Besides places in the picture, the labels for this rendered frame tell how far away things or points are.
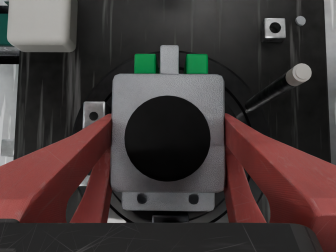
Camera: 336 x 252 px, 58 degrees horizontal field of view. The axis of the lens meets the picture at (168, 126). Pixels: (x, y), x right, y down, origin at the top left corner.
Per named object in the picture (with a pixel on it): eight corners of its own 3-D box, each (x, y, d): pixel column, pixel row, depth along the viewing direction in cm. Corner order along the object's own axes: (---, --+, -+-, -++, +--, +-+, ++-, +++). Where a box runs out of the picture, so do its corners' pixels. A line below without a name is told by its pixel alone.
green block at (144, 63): (159, 93, 21) (156, 74, 16) (142, 93, 21) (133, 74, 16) (160, 76, 21) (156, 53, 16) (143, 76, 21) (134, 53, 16)
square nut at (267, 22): (281, 43, 23) (286, 38, 22) (260, 43, 24) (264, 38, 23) (280, 23, 24) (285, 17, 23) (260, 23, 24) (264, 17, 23)
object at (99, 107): (109, 133, 21) (104, 131, 19) (88, 133, 21) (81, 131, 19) (110, 104, 21) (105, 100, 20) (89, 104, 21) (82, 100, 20)
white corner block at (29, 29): (83, 60, 26) (66, 42, 22) (30, 60, 26) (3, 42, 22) (85, 7, 26) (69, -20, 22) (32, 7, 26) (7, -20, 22)
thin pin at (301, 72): (256, 111, 21) (313, 81, 13) (244, 111, 21) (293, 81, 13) (256, 99, 21) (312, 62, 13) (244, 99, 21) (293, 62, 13)
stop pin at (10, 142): (38, 156, 27) (15, 157, 23) (24, 156, 27) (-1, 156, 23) (38, 141, 27) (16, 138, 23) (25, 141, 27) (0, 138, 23)
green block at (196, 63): (199, 93, 21) (208, 75, 16) (182, 93, 21) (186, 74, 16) (199, 77, 21) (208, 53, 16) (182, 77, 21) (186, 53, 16)
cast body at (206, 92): (207, 202, 17) (232, 234, 10) (129, 201, 17) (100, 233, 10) (207, 57, 18) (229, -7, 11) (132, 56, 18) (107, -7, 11)
